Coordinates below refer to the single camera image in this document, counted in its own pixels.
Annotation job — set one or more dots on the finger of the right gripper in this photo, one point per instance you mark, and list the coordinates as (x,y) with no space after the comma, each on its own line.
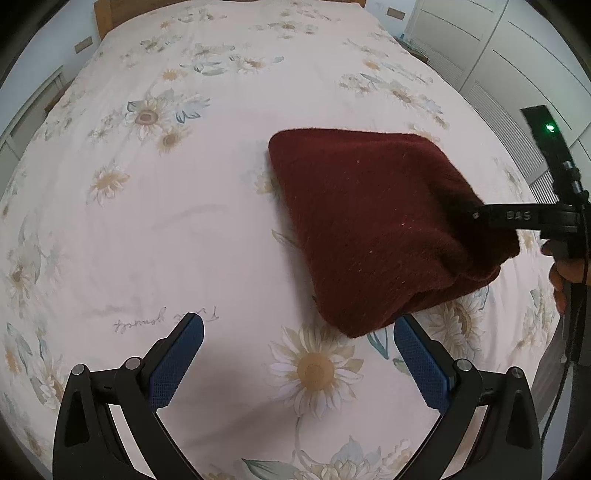
(519,216)

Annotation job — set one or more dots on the white cabinet left side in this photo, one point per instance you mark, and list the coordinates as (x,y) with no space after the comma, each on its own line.
(25,123)

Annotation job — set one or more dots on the left wall switch plate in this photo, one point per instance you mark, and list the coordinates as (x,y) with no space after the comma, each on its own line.
(82,45)

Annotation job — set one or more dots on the right wall switch plate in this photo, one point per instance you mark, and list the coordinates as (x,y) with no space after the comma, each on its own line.
(396,13)

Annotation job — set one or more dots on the wooden headboard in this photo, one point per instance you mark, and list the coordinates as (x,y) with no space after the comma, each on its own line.
(108,14)

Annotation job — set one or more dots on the person's right hand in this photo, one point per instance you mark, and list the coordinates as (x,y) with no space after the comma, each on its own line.
(561,272)

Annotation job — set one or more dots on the white wardrobe right side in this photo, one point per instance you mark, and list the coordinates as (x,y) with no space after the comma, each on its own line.
(503,56)

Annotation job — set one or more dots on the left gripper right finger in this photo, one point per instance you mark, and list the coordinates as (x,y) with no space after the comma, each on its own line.
(508,444)

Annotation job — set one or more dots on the wall switch plate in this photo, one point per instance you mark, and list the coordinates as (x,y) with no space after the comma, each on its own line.
(82,45)
(396,13)

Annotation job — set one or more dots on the dark red knit sweater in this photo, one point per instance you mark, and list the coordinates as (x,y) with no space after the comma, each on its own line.
(385,223)

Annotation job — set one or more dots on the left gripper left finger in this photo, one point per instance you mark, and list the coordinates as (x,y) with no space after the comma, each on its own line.
(87,444)

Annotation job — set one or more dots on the floral pink bed sheet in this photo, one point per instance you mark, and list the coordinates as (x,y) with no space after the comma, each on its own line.
(147,194)

